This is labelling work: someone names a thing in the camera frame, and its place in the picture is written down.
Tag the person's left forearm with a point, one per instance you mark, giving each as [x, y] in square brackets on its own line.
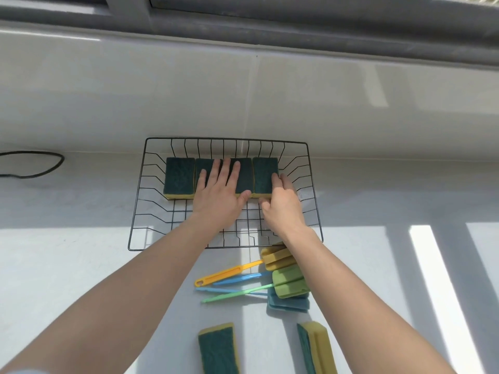
[117, 299]

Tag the green and yellow sponge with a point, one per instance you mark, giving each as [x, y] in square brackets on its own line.
[200, 164]
[263, 175]
[218, 350]
[178, 177]
[245, 175]
[317, 346]

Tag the dark grey window frame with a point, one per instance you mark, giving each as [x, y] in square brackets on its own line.
[234, 31]

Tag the person's left hand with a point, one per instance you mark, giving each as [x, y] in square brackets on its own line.
[218, 198]

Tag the person's right forearm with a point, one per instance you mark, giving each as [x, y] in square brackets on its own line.
[362, 307]

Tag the person's right hand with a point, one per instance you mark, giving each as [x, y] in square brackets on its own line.
[286, 210]

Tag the blue sponge brush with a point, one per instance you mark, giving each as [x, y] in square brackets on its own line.
[288, 304]

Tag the green sponge brush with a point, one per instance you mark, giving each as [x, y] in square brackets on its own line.
[290, 282]

